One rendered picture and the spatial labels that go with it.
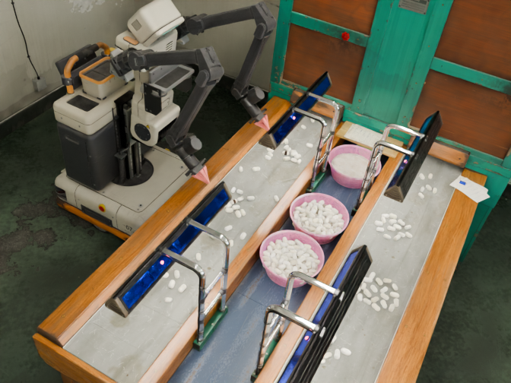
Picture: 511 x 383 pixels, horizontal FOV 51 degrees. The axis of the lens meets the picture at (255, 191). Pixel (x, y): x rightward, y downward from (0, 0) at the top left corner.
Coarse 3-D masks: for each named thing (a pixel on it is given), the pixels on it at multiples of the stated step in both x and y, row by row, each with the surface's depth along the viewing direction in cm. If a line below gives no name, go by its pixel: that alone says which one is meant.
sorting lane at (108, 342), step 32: (320, 128) 290; (256, 160) 266; (288, 160) 268; (256, 192) 249; (224, 224) 232; (256, 224) 234; (192, 256) 218; (160, 288) 205; (192, 288) 206; (96, 320) 192; (128, 320) 194; (160, 320) 195; (96, 352) 183; (128, 352) 184; (160, 352) 186
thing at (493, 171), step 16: (272, 96) 308; (288, 96) 302; (352, 112) 288; (368, 128) 289; (384, 128) 284; (480, 160) 268; (496, 176) 268; (496, 192) 274; (480, 208) 287; (480, 224) 293; (464, 256) 311
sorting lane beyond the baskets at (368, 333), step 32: (416, 192) 259; (448, 192) 261; (384, 224) 241; (416, 224) 243; (384, 256) 227; (416, 256) 229; (352, 320) 202; (384, 320) 204; (352, 352) 192; (384, 352) 194
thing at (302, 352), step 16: (352, 256) 181; (368, 256) 181; (352, 272) 171; (336, 288) 169; (352, 288) 170; (336, 304) 162; (320, 320) 158; (336, 320) 162; (304, 336) 158; (304, 352) 149; (320, 352) 154; (288, 368) 149; (304, 368) 147
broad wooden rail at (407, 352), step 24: (456, 192) 258; (456, 216) 246; (456, 240) 235; (432, 264) 223; (456, 264) 225; (432, 288) 214; (408, 312) 204; (432, 312) 205; (408, 336) 196; (408, 360) 189
